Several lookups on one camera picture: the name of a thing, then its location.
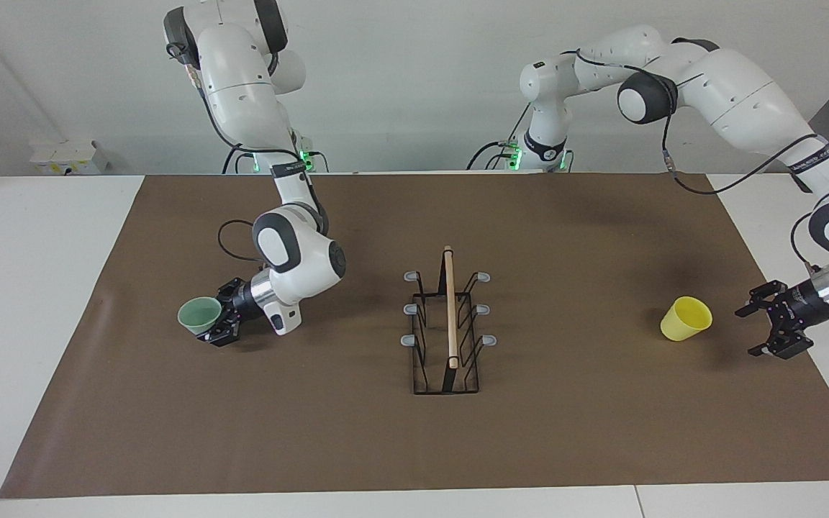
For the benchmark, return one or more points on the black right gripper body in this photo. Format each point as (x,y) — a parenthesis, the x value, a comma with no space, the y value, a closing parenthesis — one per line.
(242,302)

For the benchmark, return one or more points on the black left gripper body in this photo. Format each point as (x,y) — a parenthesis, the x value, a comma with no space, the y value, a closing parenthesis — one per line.
(803,306)

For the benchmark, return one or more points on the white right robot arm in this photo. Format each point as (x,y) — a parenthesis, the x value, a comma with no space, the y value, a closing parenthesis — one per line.
(242,86)

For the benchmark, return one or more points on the white power strip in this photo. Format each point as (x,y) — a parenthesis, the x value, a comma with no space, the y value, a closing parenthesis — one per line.
(69,157)

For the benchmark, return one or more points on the pale green plastic cup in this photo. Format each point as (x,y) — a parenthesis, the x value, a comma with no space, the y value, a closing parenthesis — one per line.
(198,315)

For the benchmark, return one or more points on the yellow plastic cup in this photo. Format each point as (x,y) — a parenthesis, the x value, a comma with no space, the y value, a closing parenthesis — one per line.
(681,324)

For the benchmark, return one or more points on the brown table mat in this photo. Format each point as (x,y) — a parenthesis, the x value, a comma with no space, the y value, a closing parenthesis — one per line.
(314,446)

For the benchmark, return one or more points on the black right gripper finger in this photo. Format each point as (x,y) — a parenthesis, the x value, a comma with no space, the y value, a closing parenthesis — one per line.
(229,290)
(226,332)

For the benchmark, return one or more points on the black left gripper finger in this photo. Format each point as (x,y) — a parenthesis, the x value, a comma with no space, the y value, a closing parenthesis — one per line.
(771,293)
(789,343)

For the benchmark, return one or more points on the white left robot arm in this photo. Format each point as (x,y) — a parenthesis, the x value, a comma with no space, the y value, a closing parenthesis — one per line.
(731,86)

